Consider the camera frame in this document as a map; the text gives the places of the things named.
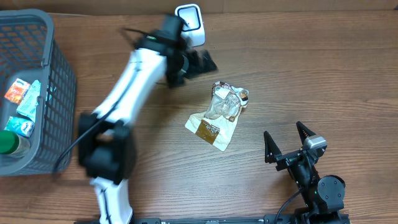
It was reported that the teal tissue pack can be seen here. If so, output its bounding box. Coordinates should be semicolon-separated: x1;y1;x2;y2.
4;116;35;138

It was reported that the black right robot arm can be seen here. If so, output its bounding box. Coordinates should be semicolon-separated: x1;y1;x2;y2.
264;121;350;224

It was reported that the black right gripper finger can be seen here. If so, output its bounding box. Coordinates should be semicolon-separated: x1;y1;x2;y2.
296;121;316;145
264;131;282;163

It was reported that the orange tissue pack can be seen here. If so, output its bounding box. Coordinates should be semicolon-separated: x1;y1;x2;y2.
4;78;30;105

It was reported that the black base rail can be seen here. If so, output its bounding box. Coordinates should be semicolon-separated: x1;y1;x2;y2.
74;213;351;224

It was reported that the white barcode scanner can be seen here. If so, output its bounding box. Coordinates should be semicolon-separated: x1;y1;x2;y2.
175;3;206;47

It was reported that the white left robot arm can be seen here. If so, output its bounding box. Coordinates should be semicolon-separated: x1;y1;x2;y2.
77;14;217;223

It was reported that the light teal wrapper pack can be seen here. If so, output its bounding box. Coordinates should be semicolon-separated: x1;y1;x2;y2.
16;80;41;122

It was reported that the beige clear snack bag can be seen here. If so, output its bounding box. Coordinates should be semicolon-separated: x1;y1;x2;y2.
185;81;249;152

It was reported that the green lid jar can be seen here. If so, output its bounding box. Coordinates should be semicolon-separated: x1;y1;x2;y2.
1;130;30;157

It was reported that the dark grey plastic basket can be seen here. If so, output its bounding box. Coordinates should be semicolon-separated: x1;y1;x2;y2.
1;9;77;176

